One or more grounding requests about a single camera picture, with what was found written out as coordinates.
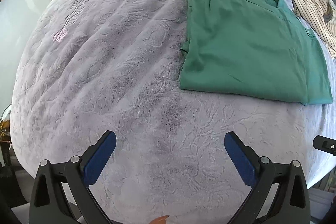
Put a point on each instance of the person's fingertip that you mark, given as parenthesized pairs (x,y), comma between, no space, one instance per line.
(160,220)

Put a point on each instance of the beige striped garment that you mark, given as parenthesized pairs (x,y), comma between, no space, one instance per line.
(320,14)

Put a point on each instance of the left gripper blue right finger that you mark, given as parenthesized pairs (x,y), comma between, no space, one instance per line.
(278,191)

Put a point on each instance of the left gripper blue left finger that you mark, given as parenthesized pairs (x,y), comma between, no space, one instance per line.
(49,203)

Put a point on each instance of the green shirt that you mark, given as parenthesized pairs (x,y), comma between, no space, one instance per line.
(255,48)

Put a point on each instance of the lavender plush blanket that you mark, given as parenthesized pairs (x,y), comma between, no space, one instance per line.
(96,65)

